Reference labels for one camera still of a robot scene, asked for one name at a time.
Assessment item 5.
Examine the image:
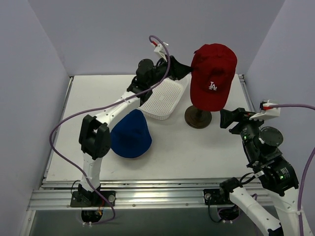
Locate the white perforated plastic basket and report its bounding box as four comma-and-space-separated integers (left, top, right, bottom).
138, 74, 191, 120

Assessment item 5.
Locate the red LA baseball cap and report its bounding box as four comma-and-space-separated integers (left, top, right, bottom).
190, 43, 237, 112

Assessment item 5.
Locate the blue bucket hat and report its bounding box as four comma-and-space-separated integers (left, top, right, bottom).
110, 110, 152, 159

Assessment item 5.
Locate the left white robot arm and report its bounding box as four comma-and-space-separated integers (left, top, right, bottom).
78, 56, 192, 206

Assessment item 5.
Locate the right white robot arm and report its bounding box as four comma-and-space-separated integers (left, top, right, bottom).
218, 102, 313, 236

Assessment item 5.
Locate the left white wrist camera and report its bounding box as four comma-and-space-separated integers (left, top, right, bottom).
151, 41, 169, 61

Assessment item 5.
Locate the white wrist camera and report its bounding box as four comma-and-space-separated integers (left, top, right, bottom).
249, 100, 281, 121
151, 41, 169, 61

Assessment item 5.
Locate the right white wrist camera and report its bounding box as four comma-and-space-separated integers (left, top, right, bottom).
249, 100, 281, 121

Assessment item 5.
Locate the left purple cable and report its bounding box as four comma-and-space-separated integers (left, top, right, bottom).
49, 35, 172, 224

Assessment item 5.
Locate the aluminium mounting rail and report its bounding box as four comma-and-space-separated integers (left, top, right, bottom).
27, 178, 274, 212

